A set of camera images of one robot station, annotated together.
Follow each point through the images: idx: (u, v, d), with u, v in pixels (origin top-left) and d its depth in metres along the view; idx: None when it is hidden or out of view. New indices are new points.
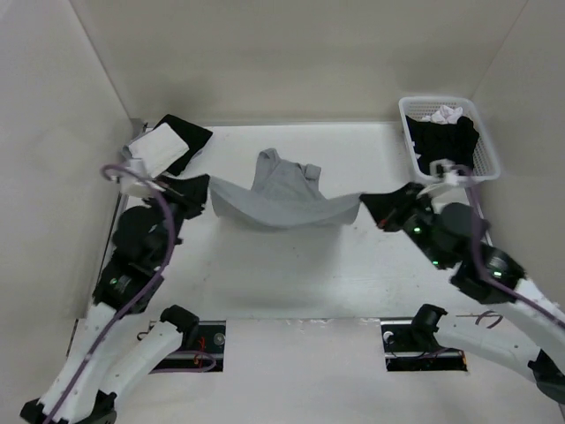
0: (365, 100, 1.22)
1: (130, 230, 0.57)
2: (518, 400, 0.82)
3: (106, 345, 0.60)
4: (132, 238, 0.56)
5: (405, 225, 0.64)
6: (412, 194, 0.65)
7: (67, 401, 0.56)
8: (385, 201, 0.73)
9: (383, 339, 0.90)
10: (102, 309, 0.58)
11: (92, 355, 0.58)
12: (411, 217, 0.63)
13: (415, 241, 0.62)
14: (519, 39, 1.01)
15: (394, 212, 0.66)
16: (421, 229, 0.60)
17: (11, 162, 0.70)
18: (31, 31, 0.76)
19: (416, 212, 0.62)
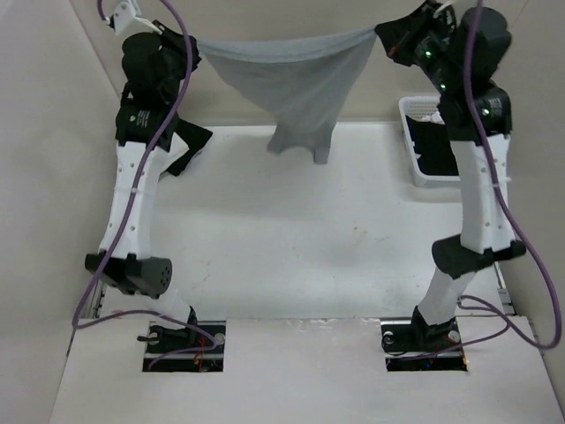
0: (365, 100, 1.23)
1: (139, 61, 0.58)
2: (519, 401, 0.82)
3: (147, 179, 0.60)
4: (139, 67, 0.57)
5: (416, 52, 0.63)
6: (429, 13, 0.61)
7: (128, 236, 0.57)
8: (398, 23, 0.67)
9: (382, 340, 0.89)
10: (131, 146, 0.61)
11: (138, 186, 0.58)
12: (425, 39, 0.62)
13: (424, 67, 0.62)
14: (520, 36, 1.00)
15: (407, 36, 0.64)
16: (433, 52, 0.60)
17: (12, 163, 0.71)
18: (30, 32, 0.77)
19: (432, 35, 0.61)
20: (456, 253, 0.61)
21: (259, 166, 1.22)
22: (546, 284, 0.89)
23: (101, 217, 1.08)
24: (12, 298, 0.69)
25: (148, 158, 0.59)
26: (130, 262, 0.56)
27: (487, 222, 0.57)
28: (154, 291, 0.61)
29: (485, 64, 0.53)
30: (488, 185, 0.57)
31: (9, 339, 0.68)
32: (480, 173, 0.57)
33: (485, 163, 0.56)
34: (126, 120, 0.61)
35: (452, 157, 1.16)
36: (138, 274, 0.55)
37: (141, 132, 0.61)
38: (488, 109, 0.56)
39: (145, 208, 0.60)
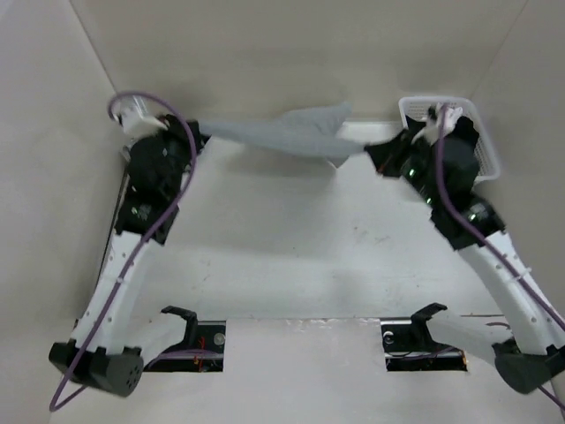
0: (365, 100, 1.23)
1: (146, 158, 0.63)
2: (519, 401, 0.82)
3: (135, 270, 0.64)
4: (149, 164, 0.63)
5: (402, 169, 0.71)
6: (406, 138, 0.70)
7: (101, 329, 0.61)
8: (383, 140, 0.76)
9: (382, 339, 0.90)
10: (126, 237, 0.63)
11: (123, 278, 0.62)
12: (407, 158, 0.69)
13: (410, 182, 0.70)
14: (520, 37, 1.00)
15: (391, 157, 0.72)
16: (416, 170, 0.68)
17: (12, 163, 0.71)
18: (31, 32, 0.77)
19: (410, 155, 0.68)
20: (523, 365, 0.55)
21: (259, 166, 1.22)
22: (546, 284, 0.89)
23: (101, 217, 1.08)
24: (12, 297, 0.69)
25: (139, 250, 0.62)
26: (98, 355, 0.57)
27: (534, 320, 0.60)
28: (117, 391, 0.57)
29: (461, 184, 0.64)
30: (511, 277, 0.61)
31: (9, 339, 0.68)
32: (497, 270, 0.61)
33: (498, 261, 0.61)
34: (126, 215, 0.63)
35: None
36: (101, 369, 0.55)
37: (140, 224, 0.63)
38: (474, 215, 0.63)
39: (125, 301, 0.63)
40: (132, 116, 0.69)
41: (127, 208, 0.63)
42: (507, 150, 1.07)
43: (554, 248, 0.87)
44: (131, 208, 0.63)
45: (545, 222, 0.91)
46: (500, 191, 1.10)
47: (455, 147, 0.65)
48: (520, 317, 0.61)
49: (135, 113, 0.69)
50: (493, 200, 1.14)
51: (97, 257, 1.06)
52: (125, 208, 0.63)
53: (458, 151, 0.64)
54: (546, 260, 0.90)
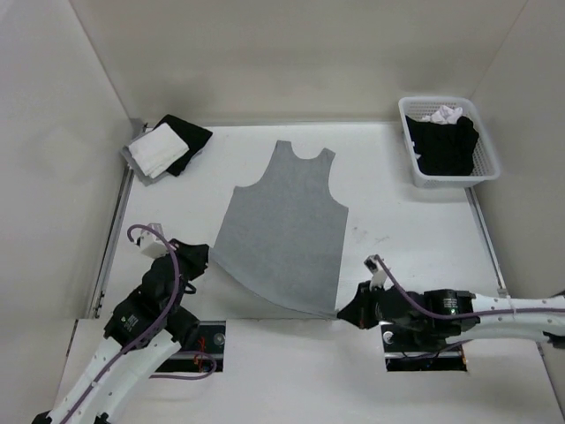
0: (365, 101, 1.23)
1: (152, 275, 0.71)
2: (519, 401, 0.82)
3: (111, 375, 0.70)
4: (150, 281, 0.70)
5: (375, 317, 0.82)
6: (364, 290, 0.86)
7: (71, 420, 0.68)
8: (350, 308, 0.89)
9: (383, 340, 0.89)
10: (111, 343, 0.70)
11: (96, 382, 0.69)
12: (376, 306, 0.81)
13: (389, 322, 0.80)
14: (519, 38, 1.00)
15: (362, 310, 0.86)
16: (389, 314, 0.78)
17: (11, 163, 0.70)
18: (30, 32, 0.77)
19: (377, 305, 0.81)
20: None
21: (259, 167, 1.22)
22: (546, 284, 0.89)
23: (101, 217, 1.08)
24: (12, 298, 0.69)
25: (116, 359, 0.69)
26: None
27: (553, 321, 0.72)
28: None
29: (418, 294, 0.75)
30: (510, 315, 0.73)
31: (7, 340, 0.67)
32: (500, 319, 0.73)
33: (496, 314, 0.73)
34: (118, 321, 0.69)
35: (452, 157, 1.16)
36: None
37: (126, 333, 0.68)
38: (453, 307, 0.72)
39: (98, 399, 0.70)
40: (153, 239, 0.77)
41: (120, 314, 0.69)
42: (506, 150, 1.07)
43: (553, 248, 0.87)
44: (122, 314, 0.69)
45: (544, 222, 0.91)
46: (500, 192, 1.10)
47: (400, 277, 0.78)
48: (543, 323, 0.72)
49: (155, 238, 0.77)
50: (493, 200, 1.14)
51: (97, 257, 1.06)
52: (118, 313, 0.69)
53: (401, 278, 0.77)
54: (545, 260, 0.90)
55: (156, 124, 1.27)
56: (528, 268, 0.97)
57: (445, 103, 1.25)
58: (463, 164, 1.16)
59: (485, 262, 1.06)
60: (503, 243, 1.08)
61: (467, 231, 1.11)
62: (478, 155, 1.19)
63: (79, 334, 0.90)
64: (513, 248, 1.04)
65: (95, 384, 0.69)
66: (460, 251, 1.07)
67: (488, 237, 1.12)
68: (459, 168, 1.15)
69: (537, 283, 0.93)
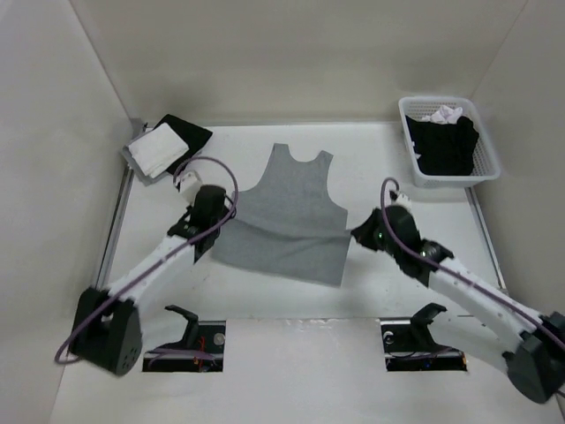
0: (365, 100, 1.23)
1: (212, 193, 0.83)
2: (520, 402, 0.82)
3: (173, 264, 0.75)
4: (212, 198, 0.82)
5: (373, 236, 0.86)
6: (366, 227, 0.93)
7: (135, 288, 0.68)
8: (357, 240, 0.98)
9: (383, 339, 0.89)
10: (176, 239, 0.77)
11: (167, 258, 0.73)
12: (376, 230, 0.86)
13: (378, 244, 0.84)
14: (518, 38, 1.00)
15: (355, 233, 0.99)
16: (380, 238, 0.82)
17: (11, 164, 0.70)
18: (30, 33, 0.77)
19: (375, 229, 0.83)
20: (531, 373, 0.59)
21: (259, 167, 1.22)
22: (546, 283, 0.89)
23: (101, 217, 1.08)
24: (13, 297, 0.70)
25: (182, 250, 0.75)
26: (124, 306, 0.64)
27: (503, 319, 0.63)
28: (109, 362, 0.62)
29: (409, 230, 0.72)
30: (467, 288, 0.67)
31: (8, 340, 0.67)
32: (456, 285, 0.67)
33: (454, 278, 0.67)
34: (180, 227, 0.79)
35: (452, 156, 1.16)
36: (118, 326, 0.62)
37: (187, 235, 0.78)
38: (425, 252, 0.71)
39: (155, 281, 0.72)
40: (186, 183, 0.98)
41: (180, 226, 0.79)
42: (506, 150, 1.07)
43: (553, 248, 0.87)
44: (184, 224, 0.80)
45: (545, 221, 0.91)
46: (500, 191, 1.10)
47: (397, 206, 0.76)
48: (495, 314, 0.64)
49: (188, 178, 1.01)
50: (493, 200, 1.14)
51: (97, 257, 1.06)
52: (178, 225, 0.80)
53: (396, 208, 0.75)
54: (545, 260, 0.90)
55: (156, 124, 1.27)
56: (528, 268, 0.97)
57: (445, 103, 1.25)
58: (463, 164, 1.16)
59: (485, 262, 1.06)
60: (503, 243, 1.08)
61: (467, 231, 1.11)
62: (478, 155, 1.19)
63: None
64: (514, 248, 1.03)
65: (165, 261, 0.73)
66: (460, 251, 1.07)
67: (488, 237, 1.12)
68: (459, 168, 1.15)
69: (537, 283, 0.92)
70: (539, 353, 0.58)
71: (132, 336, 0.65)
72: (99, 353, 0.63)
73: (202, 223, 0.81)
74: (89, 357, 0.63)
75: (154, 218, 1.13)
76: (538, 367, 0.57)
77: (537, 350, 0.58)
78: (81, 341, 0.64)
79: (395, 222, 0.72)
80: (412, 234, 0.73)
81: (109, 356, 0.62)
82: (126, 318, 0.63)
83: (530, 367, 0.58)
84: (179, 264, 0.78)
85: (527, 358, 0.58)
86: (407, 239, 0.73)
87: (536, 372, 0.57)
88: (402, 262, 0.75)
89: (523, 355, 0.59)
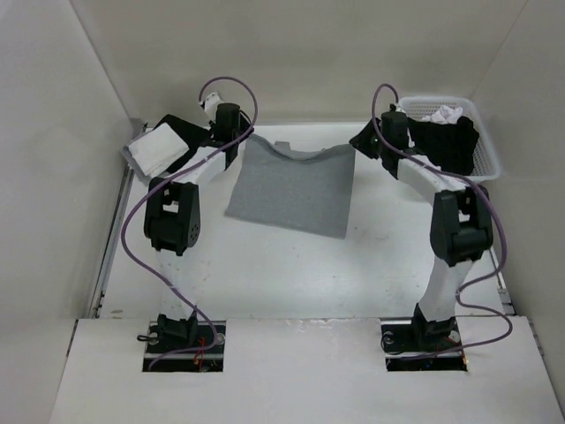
0: (365, 100, 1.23)
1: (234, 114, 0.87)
2: (520, 402, 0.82)
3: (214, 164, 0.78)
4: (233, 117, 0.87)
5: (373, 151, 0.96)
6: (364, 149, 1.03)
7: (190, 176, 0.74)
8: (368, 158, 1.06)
9: (382, 340, 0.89)
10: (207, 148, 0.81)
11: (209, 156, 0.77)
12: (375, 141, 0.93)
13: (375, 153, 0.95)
14: (519, 38, 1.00)
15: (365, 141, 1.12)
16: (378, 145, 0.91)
17: (11, 163, 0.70)
18: (30, 34, 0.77)
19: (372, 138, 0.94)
20: (440, 224, 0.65)
21: (259, 167, 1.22)
22: (546, 283, 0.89)
23: (101, 216, 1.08)
24: (13, 298, 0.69)
25: (215, 155, 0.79)
26: (185, 187, 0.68)
27: (436, 184, 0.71)
28: (180, 236, 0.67)
29: (396, 131, 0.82)
30: (421, 167, 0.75)
31: (8, 341, 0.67)
32: (414, 167, 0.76)
33: (415, 163, 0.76)
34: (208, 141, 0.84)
35: (452, 157, 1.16)
36: (188, 202, 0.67)
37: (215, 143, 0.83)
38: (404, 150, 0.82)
39: (204, 174, 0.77)
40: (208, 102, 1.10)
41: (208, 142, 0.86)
42: (506, 149, 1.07)
43: (553, 248, 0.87)
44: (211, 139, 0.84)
45: (545, 221, 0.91)
46: (500, 191, 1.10)
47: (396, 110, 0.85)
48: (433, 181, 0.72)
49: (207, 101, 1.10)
50: (492, 200, 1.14)
51: (97, 256, 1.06)
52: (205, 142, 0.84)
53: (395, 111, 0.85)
54: (546, 259, 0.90)
55: (156, 124, 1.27)
56: (528, 268, 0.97)
57: (445, 103, 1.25)
58: (462, 164, 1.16)
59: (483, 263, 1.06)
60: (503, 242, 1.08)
61: None
62: (478, 155, 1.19)
63: (79, 334, 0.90)
64: (514, 248, 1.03)
65: (207, 160, 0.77)
66: None
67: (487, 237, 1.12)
68: (458, 167, 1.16)
69: (537, 283, 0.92)
70: (451, 206, 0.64)
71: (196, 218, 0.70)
72: (169, 229, 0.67)
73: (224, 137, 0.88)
74: (161, 232, 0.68)
75: None
76: (447, 216, 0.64)
77: (452, 205, 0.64)
78: (154, 219, 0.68)
79: (390, 120, 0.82)
80: (400, 133, 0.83)
81: (182, 225, 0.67)
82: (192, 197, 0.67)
83: (440, 216, 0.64)
84: (214, 170, 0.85)
85: (439, 207, 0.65)
86: (394, 138, 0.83)
87: (444, 218, 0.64)
88: (385, 156, 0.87)
89: (438, 204, 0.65)
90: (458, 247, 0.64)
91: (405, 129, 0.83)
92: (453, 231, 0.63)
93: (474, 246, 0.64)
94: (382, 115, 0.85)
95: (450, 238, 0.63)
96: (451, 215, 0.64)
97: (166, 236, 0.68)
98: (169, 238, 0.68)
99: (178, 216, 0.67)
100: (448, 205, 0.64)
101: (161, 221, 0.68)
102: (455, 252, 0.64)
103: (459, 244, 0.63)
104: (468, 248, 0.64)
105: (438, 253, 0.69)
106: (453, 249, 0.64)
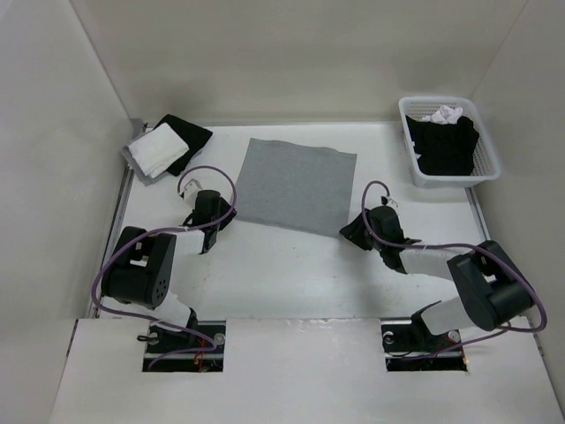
0: (366, 100, 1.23)
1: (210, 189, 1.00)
2: (520, 402, 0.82)
3: (189, 241, 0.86)
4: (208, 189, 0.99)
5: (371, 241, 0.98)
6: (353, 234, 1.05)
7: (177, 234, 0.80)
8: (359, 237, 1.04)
9: (382, 339, 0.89)
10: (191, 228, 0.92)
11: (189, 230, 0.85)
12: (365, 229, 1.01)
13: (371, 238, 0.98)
14: (519, 37, 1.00)
15: (352, 230, 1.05)
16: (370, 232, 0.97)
17: (10, 163, 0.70)
18: (29, 33, 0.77)
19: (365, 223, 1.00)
20: (471, 293, 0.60)
21: (259, 167, 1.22)
22: (546, 283, 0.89)
23: (101, 217, 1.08)
24: (12, 298, 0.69)
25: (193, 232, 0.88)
26: (160, 242, 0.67)
27: (441, 254, 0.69)
28: (146, 288, 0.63)
29: (387, 225, 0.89)
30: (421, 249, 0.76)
31: (7, 341, 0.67)
32: (416, 251, 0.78)
33: (415, 249, 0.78)
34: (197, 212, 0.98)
35: (452, 157, 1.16)
36: (161, 251, 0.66)
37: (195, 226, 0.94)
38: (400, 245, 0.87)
39: (182, 243, 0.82)
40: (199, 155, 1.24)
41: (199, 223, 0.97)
42: (506, 150, 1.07)
43: (553, 248, 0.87)
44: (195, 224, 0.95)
45: (545, 221, 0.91)
46: (500, 191, 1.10)
47: (381, 207, 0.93)
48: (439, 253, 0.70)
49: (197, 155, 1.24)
50: (493, 200, 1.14)
51: (98, 257, 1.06)
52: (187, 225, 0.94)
53: (382, 208, 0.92)
54: (545, 260, 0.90)
55: (156, 124, 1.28)
56: (527, 268, 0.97)
57: (445, 103, 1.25)
58: (462, 164, 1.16)
59: None
60: (503, 242, 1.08)
61: (467, 234, 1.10)
62: (478, 155, 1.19)
63: (79, 334, 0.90)
64: (514, 247, 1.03)
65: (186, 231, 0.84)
66: None
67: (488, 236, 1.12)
68: (458, 168, 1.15)
69: (537, 283, 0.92)
70: (469, 268, 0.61)
71: (165, 276, 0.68)
72: (133, 280, 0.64)
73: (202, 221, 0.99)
74: (121, 283, 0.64)
75: (155, 218, 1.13)
76: (473, 282, 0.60)
77: (470, 267, 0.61)
78: (117, 268, 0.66)
79: (380, 219, 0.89)
80: (392, 230, 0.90)
81: (149, 276, 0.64)
82: (167, 247, 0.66)
83: (465, 283, 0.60)
84: (192, 247, 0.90)
85: (460, 276, 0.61)
86: (387, 234, 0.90)
87: (470, 284, 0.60)
88: (383, 253, 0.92)
89: (458, 275, 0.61)
90: (500, 312, 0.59)
91: (396, 224, 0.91)
92: (487, 296, 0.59)
93: (517, 306, 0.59)
94: (372, 215, 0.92)
95: (485, 301, 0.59)
96: (476, 280, 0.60)
97: (129, 286, 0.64)
98: (132, 291, 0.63)
99: (149, 268, 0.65)
100: (467, 271, 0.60)
101: (126, 274, 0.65)
102: (500, 316, 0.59)
103: (502, 308, 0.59)
104: (511, 309, 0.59)
105: (481, 325, 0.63)
106: (499, 315, 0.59)
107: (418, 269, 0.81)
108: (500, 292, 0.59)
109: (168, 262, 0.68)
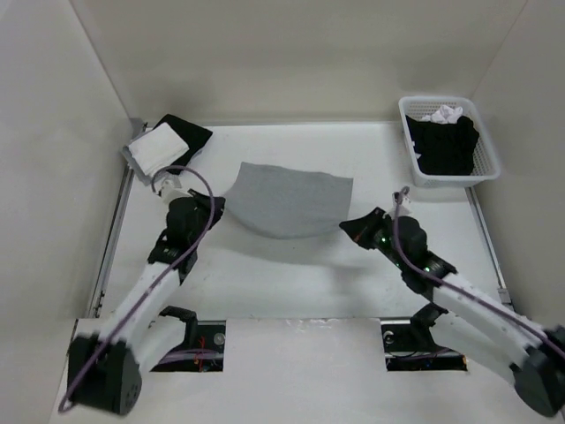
0: (367, 101, 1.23)
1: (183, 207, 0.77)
2: (520, 402, 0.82)
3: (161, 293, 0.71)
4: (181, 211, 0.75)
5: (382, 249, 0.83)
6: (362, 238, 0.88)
7: (144, 301, 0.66)
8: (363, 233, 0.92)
9: (382, 339, 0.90)
10: (158, 265, 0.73)
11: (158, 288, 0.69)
12: (379, 231, 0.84)
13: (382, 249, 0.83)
14: (519, 37, 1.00)
15: (365, 229, 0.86)
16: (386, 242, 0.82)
17: (10, 163, 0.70)
18: (30, 34, 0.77)
19: (381, 229, 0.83)
20: (538, 387, 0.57)
21: (259, 167, 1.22)
22: (546, 283, 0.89)
23: (101, 217, 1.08)
24: (12, 298, 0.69)
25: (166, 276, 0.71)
26: (117, 347, 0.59)
27: (505, 328, 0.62)
28: (111, 402, 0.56)
29: (416, 244, 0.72)
30: (469, 301, 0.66)
31: (7, 342, 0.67)
32: (457, 299, 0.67)
33: (457, 295, 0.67)
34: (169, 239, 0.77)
35: (452, 157, 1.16)
36: (118, 366, 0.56)
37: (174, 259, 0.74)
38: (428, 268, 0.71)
39: (154, 304, 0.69)
40: (199, 154, 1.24)
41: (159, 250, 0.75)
42: (507, 149, 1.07)
43: (553, 247, 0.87)
44: (164, 248, 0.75)
45: (545, 221, 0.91)
46: (500, 191, 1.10)
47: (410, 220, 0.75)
48: (502, 325, 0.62)
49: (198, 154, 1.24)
50: (493, 200, 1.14)
51: (97, 257, 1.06)
52: (158, 249, 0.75)
53: (410, 224, 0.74)
54: (545, 260, 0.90)
55: (156, 124, 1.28)
56: (527, 268, 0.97)
57: (445, 103, 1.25)
58: (462, 163, 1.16)
59: (483, 261, 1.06)
60: (503, 242, 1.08)
61: (467, 233, 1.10)
62: (478, 155, 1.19)
63: (78, 334, 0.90)
64: (514, 247, 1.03)
65: (155, 290, 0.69)
66: (460, 250, 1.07)
67: (488, 236, 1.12)
68: (459, 168, 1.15)
69: (538, 283, 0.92)
70: (539, 363, 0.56)
71: (131, 384, 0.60)
72: (93, 400, 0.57)
73: (179, 244, 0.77)
74: (84, 394, 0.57)
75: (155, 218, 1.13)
76: (540, 377, 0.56)
77: (538, 359, 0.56)
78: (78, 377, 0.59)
79: (409, 238, 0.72)
80: (420, 250, 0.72)
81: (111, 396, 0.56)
82: (122, 366, 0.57)
83: (531, 378, 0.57)
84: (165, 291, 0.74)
85: (531, 371, 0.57)
86: (414, 253, 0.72)
87: (538, 382, 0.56)
88: (406, 274, 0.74)
89: (530, 369, 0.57)
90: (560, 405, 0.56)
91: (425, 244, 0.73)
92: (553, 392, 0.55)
93: None
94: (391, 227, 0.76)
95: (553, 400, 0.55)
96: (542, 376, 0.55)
97: (93, 398, 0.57)
98: (96, 401, 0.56)
99: (107, 382, 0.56)
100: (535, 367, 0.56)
101: (86, 387, 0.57)
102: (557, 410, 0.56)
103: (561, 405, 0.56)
104: None
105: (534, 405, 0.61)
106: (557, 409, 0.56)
107: (454, 308, 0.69)
108: (562, 386, 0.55)
109: (130, 371, 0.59)
